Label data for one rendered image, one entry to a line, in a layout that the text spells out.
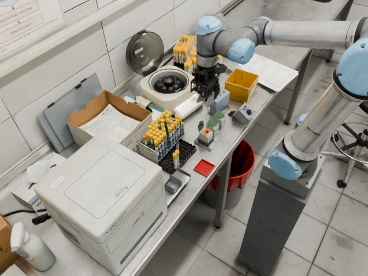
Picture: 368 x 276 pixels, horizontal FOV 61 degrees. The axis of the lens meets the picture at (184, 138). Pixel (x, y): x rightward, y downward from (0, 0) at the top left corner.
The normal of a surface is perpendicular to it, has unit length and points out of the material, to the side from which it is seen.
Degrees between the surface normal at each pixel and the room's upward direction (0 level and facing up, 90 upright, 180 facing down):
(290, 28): 46
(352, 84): 81
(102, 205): 0
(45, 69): 90
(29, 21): 93
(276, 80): 0
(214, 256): 0
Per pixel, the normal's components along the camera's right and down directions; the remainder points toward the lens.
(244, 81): -0.50, 0.64
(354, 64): -0.63, 0.46
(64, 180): -0.02, -0.67
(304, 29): -0.63, -0.18
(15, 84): 0.82, 0.41
